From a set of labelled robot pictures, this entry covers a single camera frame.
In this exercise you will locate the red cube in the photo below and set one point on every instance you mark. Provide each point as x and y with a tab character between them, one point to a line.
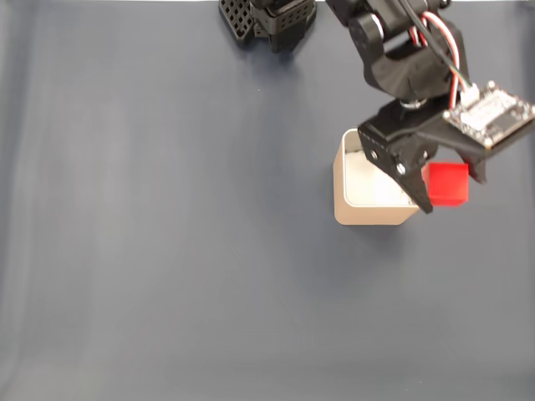
449	186

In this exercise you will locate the beige square box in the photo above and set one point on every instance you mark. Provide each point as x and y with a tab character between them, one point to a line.
368	215

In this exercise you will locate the white crumpled tissue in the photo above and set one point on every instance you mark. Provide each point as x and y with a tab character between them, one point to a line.
363	184

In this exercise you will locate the camera circuit board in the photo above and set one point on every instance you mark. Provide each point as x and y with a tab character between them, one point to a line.
493	115

